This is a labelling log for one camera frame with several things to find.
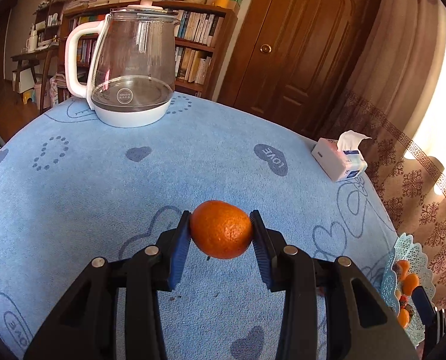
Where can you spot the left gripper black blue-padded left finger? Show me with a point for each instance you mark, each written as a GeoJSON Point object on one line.
{"type": "Point", "coordinates": [82, 325]}

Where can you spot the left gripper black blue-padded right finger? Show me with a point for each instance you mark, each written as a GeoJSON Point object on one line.
{"type": "Point", "coordinates": [330, 306]}

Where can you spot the orange mandarin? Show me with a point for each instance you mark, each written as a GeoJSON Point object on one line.
{"type": "Point", "coordinates": [220, 230]}

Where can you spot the small orange in basket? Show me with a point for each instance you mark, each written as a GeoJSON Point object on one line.
{"type": "Point", "coordinates": [404, 318]}
{"type": "Point", "coordinates": [410, 282]}
{"type": "Point", "coordinates": [401, 269]}

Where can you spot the light blue love tablecloth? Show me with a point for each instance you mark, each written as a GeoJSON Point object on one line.
{"type": "Point", "coordinates": [73, 188]}

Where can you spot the white tissue pack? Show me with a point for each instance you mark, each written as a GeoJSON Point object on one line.
{"type": "Point", "coordinates": [341, 159]}

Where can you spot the beige patterned curtain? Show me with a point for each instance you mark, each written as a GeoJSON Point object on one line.
{"type": "Point", "coordinates": [396, 97]}

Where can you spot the wooden side desk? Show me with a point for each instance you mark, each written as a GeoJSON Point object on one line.
{"type": "Point", "coordinates": [38, 63]}

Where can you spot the brown wooden door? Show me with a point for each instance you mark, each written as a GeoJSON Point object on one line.
{"type": "Point", "coordinates": [292, 59]}

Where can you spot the wooden bookshelf with books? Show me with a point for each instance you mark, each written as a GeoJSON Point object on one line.
{"type": "Point", "coordinates": [201, 39]}

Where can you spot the glass kettle with white handle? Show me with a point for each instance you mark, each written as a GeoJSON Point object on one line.
{"type": "Point", "coordinates": [131, 76]}

